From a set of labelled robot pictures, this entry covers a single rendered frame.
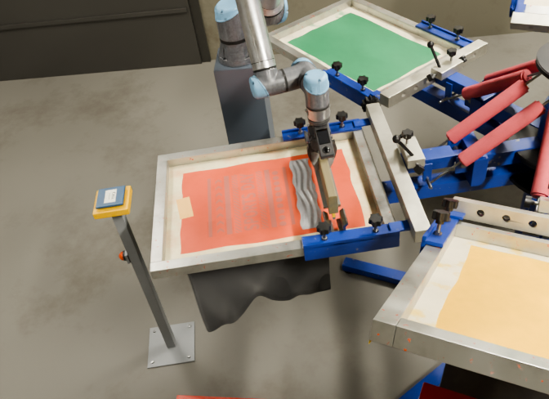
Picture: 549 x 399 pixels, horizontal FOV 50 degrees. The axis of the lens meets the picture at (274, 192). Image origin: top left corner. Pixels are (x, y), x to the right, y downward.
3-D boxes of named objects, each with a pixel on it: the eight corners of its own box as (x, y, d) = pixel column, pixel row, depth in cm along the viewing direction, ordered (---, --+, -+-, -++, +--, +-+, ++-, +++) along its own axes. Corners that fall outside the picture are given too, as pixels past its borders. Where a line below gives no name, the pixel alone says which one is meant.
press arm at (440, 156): (403, 174, 203) (404, 163, 200) (399, 163, 207) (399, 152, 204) (453, 166, 203) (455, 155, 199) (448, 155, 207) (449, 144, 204)
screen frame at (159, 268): (152, 280, 186) (149, 271, 184) (160, 163, 229) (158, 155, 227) (399, 241, 186) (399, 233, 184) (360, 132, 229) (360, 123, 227)
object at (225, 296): (211, 333, 220) (186, 258, 191) (211, 325, 223) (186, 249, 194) (333, 314, 220) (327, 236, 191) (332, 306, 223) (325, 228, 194)
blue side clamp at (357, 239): (305, 261, 186) (303, 246, 181) (302, 249, 190) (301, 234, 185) (399, 246, 186) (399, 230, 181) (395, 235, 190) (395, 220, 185)
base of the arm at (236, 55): (220, 49, 239) (216, 26, 232) (258, 46, 238) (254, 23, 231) (217, 69, 228) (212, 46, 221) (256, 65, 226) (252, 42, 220)
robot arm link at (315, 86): (322, 64, 183) (332, 78, 177) (324, 94, 190) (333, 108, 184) (298, 70, 182) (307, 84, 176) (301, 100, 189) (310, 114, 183)
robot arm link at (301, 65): (278, 61, 190) (287, 78, 182) (310, 52, 192) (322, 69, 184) (280, 82, 196) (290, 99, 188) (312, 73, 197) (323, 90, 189)
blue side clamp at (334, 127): (284, 152, 227) (283, 137, 223) (283, 144, 231) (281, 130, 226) (362, 140, 227) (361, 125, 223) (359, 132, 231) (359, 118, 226)
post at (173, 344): (147, 369, 273) (77, 224, 208) (150, 329, 289) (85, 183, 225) (194, 361, 273) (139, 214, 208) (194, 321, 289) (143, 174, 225)
